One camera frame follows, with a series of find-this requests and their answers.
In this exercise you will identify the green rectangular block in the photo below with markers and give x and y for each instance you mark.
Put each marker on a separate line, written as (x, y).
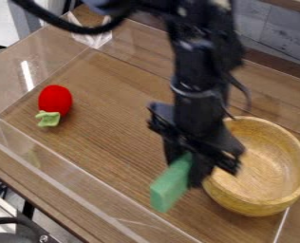
(169, 187)

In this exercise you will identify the red plush strawberry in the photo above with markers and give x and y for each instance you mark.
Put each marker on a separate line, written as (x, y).
(54, 105)

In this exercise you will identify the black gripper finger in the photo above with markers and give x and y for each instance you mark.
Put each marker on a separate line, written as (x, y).
(201, 169)
(174, 148)

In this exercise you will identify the brown wooden bowl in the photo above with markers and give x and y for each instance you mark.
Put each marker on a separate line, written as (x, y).
(265, 186)

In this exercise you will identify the black equipment under table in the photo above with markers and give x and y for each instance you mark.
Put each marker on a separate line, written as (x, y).
(27, 231)

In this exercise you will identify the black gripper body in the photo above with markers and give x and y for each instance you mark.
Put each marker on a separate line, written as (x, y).
(196, 119)

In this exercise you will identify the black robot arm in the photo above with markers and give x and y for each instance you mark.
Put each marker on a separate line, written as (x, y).
(208, 51)

